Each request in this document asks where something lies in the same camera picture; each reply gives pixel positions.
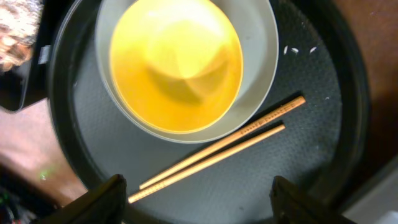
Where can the food scraps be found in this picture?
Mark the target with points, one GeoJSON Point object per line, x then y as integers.
{"type": "Point", "coordinates": [20, 20]}

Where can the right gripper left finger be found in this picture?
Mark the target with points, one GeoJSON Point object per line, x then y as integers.
{"type": "Point", "coordinates": [102, 205]}

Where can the grey plate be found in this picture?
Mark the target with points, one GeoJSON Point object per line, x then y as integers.
{"type": "Point", "coordinates": [254, 22]}

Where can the round black tray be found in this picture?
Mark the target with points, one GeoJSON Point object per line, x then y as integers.
{"type": "Point", "coordinates": [318, 150]}

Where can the upper wooden chopstick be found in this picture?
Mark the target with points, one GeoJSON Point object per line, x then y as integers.
{"type": "Point", "coordinates": [262, 121]}

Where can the grey dishwasher rack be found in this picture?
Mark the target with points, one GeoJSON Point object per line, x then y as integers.
{"type": "Point", "coordinates": [376, 200]}

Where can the yellow bowl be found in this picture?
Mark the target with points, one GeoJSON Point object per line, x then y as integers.
{"type": "Point", "coordinates": [176, 65]}

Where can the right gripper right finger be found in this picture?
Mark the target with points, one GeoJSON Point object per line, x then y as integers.
{"type": "Point", "coordinates": [291, 205]}

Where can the wooden chopstick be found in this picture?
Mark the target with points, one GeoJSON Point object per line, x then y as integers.
{"type": "Point", "coordinates": [262, 121]}
{"type": "Point", "coordinates": [203, 165]}

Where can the black rectangular tray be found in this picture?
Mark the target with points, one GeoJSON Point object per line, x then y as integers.
{"type": "Point", "coordinates": [25, 85]}

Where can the lower wooden chopstick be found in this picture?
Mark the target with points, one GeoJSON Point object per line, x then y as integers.
{"type": "Point", "coordinates": [203, 165]}

